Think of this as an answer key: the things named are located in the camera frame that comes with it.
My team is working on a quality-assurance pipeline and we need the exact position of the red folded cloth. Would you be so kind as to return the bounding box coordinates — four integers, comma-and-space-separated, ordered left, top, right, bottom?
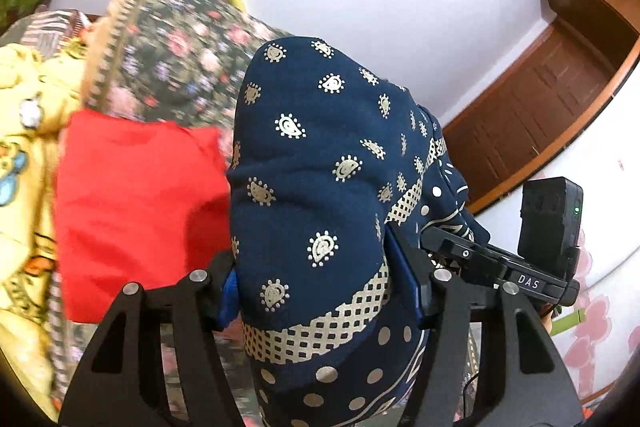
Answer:
54, 110, 231, 323

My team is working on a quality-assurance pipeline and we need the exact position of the navy patterned hooded garment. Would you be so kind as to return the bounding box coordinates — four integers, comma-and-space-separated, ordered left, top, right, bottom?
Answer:
228, 37, 489, 426

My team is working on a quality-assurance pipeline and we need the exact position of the floral bedspread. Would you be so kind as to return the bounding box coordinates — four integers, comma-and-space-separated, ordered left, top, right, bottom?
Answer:
49, 0, 292, 427

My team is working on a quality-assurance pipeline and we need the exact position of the yellow cartoon blanket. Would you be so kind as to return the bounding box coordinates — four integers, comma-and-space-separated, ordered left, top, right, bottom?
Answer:
1, 43, 85, 419

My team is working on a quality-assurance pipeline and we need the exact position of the brown wooden door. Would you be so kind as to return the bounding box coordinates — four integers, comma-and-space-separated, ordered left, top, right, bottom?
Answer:
445, 0, 639, 213

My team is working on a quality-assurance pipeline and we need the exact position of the striped pillow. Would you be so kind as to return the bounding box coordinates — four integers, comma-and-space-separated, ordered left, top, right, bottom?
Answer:
1, 10, 91, 55

